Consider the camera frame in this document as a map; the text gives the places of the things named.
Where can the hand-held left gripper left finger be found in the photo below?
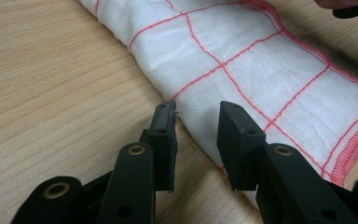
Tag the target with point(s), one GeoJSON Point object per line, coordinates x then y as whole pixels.
{"type": "Point", "coordinates": [163, 149]}

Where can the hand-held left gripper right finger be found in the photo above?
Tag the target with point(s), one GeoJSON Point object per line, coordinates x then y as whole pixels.
{"type": "Point", "coordinates": [239, 146]}

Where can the white cloth with red grid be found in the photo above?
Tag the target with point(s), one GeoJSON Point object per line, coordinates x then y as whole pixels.
{"type": "Point", "coordinates": [245, 62]}

